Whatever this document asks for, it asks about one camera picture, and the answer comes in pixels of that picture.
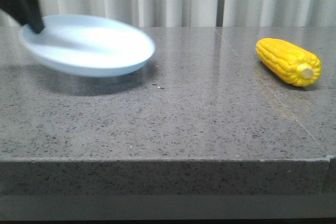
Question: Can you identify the light blue round plate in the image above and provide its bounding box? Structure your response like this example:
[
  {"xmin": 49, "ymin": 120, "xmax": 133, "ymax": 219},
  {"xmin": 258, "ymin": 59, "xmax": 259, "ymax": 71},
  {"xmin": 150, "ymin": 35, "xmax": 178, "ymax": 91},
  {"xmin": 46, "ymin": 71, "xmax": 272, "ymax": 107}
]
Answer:
[{"xmin": 19, "ymin": 14, "xmax": 155, "ymax": 78}]

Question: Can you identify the yellow corn cob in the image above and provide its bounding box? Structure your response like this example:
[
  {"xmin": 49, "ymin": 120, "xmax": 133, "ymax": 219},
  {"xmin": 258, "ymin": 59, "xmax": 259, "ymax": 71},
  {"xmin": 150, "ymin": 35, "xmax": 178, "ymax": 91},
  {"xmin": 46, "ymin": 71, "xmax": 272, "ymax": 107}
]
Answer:
[{"xmin": 256, "ymin": 38, "xmax": 322, "ymax": 87}]

